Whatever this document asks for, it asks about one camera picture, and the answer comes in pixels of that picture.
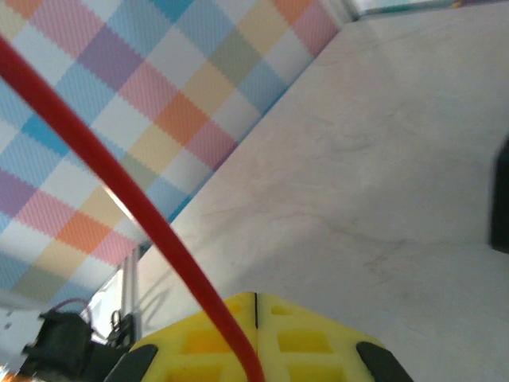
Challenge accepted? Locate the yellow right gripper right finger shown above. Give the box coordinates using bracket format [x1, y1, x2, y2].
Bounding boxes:
[257, 293, 415, 382]

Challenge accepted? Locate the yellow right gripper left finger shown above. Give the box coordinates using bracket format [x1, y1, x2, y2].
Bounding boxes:
[103, 292, 258, 382]

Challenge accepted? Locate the red cable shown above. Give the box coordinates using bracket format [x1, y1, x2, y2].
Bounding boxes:
[0, 33, 266, 382]

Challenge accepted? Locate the black open box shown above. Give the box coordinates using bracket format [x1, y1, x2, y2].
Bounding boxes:
[489, 136, 509, 255]

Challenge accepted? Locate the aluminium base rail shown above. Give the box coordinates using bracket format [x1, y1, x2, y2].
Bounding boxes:
[85, 241, 141, 347]

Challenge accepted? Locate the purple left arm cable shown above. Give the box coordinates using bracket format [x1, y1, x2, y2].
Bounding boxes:
[50, 297, 91, 320]

